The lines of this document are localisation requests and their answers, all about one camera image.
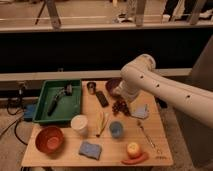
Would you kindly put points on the green plastic tray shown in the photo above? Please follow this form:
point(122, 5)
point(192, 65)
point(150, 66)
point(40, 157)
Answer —
point(67, 107)

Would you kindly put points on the black remote control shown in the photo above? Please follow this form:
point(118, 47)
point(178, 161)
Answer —
point(102, 99)

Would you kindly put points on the blue sponge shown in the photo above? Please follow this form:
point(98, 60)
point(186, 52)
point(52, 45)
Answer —
point(90, 150)

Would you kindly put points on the blue box on floor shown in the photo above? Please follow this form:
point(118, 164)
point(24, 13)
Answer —
point(29, 112)

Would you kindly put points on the metal fork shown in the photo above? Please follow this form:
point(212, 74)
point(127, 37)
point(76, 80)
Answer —
point(146, 135)

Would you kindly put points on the grey blue cloth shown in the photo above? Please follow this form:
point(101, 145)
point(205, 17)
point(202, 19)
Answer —
point(141, 112)

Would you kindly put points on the wooden table board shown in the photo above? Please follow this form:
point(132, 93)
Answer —
point(113, 149)

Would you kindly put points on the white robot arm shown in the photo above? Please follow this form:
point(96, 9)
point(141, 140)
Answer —
point(138, 75)

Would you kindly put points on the small metal cup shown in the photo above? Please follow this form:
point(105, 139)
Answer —
point(91, 86)

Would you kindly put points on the black handled brush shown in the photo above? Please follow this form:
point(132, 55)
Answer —
point(65, 91)

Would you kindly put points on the yellow banana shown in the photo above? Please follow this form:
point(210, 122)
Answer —
point(101, 123)

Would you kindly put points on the purple bowl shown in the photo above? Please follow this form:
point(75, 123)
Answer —
point(111, 85)

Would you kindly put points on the yellow red apple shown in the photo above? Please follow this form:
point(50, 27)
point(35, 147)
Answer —
point(133, 150)

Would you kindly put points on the white plastic cup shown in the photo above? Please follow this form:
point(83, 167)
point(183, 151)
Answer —
point(79, 124)

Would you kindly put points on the red orange bowl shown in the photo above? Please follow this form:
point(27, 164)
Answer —
point(49, 139)

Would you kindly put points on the bunch of dark grapes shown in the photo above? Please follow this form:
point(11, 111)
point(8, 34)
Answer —
point(120, 106)

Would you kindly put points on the blue plastic cup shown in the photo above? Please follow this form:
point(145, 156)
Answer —
point(116, 129)

